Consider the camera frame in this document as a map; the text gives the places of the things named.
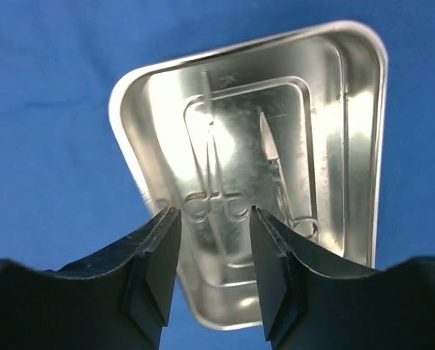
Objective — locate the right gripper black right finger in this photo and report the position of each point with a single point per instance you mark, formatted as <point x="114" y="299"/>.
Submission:
<point x="311" y="298"/>

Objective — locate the blue surgical cloth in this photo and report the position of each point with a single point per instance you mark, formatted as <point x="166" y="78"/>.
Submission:
<point x="65" y="189"/>

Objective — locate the stainless steel instrument tray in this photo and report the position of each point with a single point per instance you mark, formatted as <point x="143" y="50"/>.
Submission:
<point x="292" y="123"/>

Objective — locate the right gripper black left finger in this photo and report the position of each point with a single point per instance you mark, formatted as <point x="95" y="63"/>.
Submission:
<point x="116" y="298"/>

